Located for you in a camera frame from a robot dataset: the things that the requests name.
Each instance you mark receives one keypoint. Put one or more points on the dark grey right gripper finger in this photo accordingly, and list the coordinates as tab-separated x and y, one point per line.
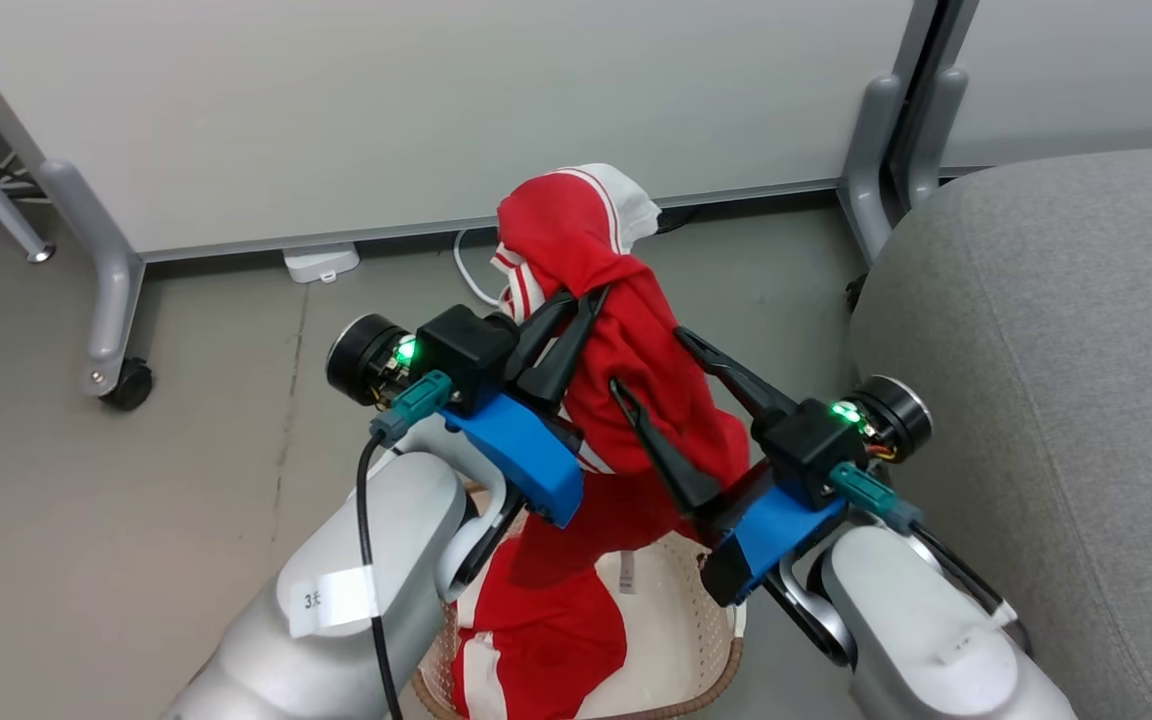
671	460
741	382

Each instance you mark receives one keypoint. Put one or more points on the white woven laundry basket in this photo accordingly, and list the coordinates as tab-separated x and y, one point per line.
681	625

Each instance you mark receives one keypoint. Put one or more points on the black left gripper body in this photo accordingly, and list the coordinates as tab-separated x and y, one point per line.
461	350

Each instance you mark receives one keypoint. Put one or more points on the small white floor box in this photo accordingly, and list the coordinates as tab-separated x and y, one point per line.
321	263

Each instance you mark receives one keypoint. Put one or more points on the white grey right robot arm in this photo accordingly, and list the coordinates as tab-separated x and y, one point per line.
901	625

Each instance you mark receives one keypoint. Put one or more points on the black partition caster wheel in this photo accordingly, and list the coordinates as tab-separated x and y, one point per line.
128	385

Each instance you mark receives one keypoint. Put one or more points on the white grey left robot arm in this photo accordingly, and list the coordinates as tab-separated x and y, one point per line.
376	570

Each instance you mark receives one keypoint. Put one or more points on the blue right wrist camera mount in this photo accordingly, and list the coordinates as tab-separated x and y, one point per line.
776	530

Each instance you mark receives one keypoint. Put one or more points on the narrow white partition panel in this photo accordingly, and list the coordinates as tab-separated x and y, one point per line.
1086	70

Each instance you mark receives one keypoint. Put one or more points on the red white striped garment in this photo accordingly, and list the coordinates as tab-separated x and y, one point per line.
636	340

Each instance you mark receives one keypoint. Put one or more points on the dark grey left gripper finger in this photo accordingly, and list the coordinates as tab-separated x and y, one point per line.
539	335
564	355

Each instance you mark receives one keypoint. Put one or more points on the wide white partition panel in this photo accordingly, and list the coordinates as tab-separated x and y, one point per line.
436	100

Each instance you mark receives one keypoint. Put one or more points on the grey fabric sofa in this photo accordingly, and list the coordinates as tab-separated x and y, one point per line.
1066	350

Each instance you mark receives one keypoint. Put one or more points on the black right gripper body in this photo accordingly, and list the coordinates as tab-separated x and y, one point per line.
811	445

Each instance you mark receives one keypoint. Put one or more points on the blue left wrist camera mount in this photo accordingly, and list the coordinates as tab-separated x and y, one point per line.
521	455

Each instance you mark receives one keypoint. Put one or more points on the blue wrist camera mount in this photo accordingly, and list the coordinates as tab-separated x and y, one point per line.
776	530
521	455

